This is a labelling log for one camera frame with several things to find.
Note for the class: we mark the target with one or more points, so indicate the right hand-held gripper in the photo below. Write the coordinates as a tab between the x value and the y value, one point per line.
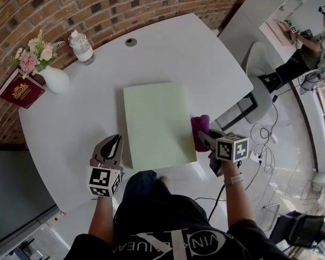
231	149

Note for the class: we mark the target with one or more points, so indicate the pink and white flowers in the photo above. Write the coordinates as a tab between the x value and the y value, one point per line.
35	54

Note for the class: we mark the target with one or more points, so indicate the purple cloth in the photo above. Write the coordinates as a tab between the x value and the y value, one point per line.
200	123

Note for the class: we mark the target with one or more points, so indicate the black mesh chair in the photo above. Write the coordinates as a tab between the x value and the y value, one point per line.
300	230

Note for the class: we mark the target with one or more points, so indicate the person's right forearm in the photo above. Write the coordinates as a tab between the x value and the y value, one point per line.
237	204

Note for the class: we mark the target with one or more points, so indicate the person's left forearm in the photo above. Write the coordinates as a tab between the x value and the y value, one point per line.
101	215

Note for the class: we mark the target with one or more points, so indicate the white chair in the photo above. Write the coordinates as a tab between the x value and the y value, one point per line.
260	64

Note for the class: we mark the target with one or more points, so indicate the dark red book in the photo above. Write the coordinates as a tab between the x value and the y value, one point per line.
21	91

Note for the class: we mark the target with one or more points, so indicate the pink board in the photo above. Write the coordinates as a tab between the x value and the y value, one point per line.
281	32

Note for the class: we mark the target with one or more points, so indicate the black printed t-shirt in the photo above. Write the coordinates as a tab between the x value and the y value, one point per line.
165	231

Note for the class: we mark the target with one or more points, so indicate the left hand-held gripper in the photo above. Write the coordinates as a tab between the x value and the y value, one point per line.
100	179

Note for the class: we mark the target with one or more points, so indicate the white vase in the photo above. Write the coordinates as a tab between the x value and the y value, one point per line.
55	80

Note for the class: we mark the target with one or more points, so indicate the light green object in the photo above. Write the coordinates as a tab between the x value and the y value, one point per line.
158	126

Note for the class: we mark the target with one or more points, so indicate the white power strip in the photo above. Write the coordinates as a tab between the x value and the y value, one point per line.
256	157

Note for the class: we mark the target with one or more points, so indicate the clear plastic water bottle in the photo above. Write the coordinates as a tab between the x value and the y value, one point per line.
82	49

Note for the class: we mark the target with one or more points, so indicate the white wristband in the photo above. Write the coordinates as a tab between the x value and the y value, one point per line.
234	179

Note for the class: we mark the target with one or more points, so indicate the grey cabinet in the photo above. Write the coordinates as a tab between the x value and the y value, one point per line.
13	194

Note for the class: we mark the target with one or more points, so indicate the dark blue trousers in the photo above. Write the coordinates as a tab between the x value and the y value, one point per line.
145	184

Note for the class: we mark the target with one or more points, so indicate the black table leg frame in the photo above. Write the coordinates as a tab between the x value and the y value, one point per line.
239	114

